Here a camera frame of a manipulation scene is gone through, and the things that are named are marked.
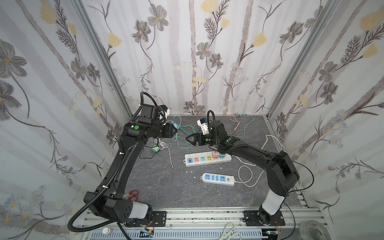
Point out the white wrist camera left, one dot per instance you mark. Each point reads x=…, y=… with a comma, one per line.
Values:
x=164, y=112

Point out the green charger block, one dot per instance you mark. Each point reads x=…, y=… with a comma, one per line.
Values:
x=155, y=149

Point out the white multicolour power strip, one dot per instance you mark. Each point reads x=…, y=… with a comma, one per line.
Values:
x=206, y=158

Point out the white bottle cap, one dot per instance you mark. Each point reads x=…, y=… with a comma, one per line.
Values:
x=106, y=231

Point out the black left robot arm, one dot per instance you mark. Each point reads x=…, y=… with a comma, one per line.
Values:
x=108, y=201

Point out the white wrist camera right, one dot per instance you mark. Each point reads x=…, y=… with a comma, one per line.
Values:
x=204, y=125

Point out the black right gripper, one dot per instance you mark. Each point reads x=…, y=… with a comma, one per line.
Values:
x=204, y=139

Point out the clear tape roll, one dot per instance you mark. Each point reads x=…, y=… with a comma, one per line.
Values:
x=313, y=230

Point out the red handled scissors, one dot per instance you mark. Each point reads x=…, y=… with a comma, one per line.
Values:
x=133, y=195

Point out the white scissors handles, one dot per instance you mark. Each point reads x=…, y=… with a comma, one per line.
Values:
x=230, y=233

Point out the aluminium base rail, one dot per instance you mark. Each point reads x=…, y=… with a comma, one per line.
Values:
x=208, y=224

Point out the white blue power strip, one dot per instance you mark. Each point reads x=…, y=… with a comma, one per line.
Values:
x=218, y=179

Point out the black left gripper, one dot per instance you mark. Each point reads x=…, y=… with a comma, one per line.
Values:
x=167, y=130

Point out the pink charger with cable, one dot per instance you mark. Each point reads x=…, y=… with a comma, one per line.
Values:
x=222, y=143

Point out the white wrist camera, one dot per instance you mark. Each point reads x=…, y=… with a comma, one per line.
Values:
x=204, y=125
x=164, y=112

